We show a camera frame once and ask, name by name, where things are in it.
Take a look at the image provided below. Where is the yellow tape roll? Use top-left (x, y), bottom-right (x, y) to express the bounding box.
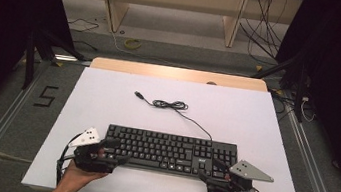
top-left (123, 36), bottom-right (143, 51)

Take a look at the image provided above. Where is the black metal stand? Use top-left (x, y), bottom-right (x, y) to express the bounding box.
top-left (19, 27), bottom-right (90, 98)
top-left (245, 46), bottom-right (314, 124)

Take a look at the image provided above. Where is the wooden table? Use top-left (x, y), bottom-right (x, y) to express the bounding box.
top-left (90, 55), bottom-right (270, 93)

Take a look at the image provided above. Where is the white table board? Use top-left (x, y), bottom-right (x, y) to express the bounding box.
top-left (19, 59), bottom-right (322, 192)

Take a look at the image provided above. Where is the tangle of floor cables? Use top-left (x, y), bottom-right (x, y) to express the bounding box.
top-left (266, 88), bottom-right (319, 124)

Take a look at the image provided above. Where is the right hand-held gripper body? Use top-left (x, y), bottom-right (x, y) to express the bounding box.
top-left (206, 155), bottom-right (277, 192)

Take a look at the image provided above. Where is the black keyboard cable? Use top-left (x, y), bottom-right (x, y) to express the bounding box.
top-left (129, 90), bottom-right (219, 141)

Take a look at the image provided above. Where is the short aluminium bar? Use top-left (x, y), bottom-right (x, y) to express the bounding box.
top-left (53, 54), bottom-right (93, 67)

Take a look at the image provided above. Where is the white floor cable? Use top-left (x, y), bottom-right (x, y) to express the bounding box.
top-left (106, 30), bottom-right (257, 79)

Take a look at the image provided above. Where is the person's left hand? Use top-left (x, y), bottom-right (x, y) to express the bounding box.
top-left (58, 159), bottom-right (109, 192)

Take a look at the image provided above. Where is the black keyboard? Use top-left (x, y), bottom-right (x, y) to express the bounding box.
top-left (100, 122), bottom-right (241, 184)

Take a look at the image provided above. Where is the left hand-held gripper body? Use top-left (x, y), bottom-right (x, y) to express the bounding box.
top-left (65, 125), bottom-right (121, 176)

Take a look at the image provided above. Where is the bundle of black cables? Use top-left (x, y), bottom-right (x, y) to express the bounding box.
top-left (233, 0), bottom-right (304, 70)

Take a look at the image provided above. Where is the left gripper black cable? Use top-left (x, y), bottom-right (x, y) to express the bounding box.
top-left (53, 130), bottom-right (82, 188)

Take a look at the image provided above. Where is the thin black floor cable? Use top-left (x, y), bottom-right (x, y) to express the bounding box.
top-left (71, 39), bottom-right (99, 52)
top-left (67, 16), bottom-right (101, 35)

